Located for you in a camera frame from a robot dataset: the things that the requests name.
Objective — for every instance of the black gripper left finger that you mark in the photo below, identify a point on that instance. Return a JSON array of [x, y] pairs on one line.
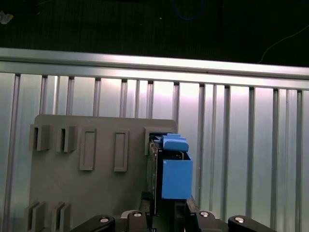
[[137, 222]]

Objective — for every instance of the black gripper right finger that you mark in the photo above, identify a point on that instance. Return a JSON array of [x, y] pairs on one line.
[[207, 222]]

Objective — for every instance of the hard disk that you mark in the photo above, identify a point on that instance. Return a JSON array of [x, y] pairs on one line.
[[177, 178]]

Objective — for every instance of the grey parts rack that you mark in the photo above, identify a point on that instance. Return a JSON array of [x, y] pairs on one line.
[[101, 183]]

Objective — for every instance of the crumpled white paper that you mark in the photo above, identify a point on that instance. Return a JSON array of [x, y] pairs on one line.
[[4, 17]]

